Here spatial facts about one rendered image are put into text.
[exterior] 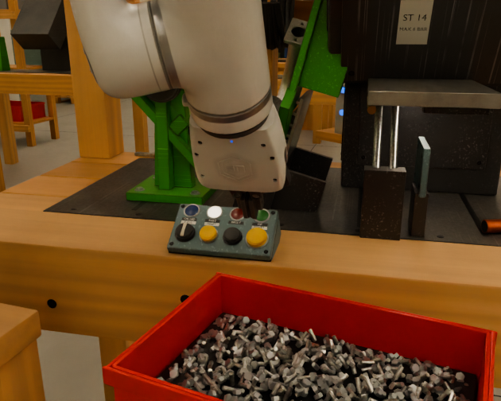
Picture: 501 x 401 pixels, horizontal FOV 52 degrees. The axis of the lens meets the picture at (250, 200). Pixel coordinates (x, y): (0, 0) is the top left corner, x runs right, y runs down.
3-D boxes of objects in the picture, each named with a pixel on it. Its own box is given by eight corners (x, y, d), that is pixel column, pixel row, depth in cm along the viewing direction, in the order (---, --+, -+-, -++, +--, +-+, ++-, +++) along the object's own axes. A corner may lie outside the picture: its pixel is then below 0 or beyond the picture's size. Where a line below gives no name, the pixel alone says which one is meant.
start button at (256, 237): (266, 248, 71) (265, 244, 70) (245, 247, 71) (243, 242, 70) (269, 231, 72) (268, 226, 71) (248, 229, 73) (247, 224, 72)
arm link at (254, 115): (171, 114, 49) (178, 137, 51) (263, 117, 47) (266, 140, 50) (192, 58, 54) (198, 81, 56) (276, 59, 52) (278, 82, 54)
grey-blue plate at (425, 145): (425, 239, 79) (434, 149, 75) (410, 238, 79) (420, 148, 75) (418, 218, 88) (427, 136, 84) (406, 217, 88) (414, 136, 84)
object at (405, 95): (499, 118, 64) (503, 93, 63) (366, 114, 67) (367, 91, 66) (451, 87, 100) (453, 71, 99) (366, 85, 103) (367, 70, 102)
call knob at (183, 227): (192, 241, 73) (189, 237, 72) (174, 240, 73) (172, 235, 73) (196, 226, 74) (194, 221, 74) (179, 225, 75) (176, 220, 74)
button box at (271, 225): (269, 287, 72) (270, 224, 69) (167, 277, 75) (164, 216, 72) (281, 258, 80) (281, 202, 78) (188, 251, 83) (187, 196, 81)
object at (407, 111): (498, 196, 99) (526, 8, 89) (338, 187, 105) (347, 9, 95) (478, 173, 116) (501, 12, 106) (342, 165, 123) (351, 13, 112)
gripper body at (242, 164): (172, 126, 51) (196, 196, 60) (275, 130, 49) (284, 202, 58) (191, 77, 55) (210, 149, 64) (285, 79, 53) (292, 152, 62)
